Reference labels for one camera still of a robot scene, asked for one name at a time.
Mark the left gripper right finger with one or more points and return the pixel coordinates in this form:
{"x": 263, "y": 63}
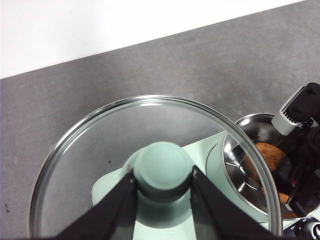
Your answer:
{"x": 220, "y": 217}

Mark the glass lid with mint knob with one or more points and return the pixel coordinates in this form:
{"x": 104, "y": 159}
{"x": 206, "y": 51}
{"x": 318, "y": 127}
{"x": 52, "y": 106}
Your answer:
{"x": 162, "y": 165}

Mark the brown potato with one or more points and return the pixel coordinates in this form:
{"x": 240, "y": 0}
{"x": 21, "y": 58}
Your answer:
{"x": 270, "y": 152}

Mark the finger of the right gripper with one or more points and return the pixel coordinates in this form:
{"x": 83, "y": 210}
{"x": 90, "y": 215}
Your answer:
{"x": 285, "y": 175}

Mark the silver control dial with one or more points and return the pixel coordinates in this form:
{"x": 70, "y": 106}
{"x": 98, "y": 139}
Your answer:
{"x": 316, "y": 230}

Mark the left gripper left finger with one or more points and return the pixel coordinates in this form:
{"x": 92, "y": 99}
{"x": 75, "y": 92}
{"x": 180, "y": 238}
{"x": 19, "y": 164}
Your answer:
{"x": 107, "y": 217}

